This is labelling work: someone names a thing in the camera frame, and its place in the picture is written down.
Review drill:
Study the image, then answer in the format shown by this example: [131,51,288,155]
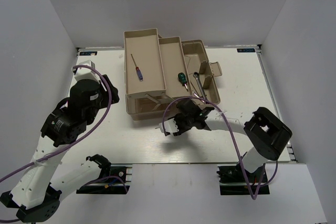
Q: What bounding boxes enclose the red blue handle screwdriver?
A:
[131,54,143,81]

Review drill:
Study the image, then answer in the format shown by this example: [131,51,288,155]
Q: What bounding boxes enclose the green stubby screwdriver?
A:
[177,72,188,91]

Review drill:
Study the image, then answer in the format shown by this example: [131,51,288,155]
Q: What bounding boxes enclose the large silver ratchet wrench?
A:
[193,72,207,100]

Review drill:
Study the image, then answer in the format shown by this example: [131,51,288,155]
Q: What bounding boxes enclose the beige plastic toolbox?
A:
[124,28,222,121]

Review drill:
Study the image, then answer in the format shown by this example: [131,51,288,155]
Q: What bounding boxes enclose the small silver ratchet wrench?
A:
[190,82,201,98]

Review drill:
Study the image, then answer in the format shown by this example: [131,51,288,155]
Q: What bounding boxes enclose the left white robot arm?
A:
[1,74,119,223]

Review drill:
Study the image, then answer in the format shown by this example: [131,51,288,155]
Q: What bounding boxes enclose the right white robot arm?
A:
[165,99,292,182]

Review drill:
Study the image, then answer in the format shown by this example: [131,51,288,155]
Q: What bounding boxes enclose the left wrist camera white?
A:
[72,60,100,83]

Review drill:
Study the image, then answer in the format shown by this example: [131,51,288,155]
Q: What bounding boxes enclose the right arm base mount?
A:
[217,165,262,196]

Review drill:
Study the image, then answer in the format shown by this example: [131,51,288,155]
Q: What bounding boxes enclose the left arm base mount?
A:
[76,165,132,195]

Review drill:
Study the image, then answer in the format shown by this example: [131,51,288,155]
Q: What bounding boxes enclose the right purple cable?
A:
[162,97,279,200]

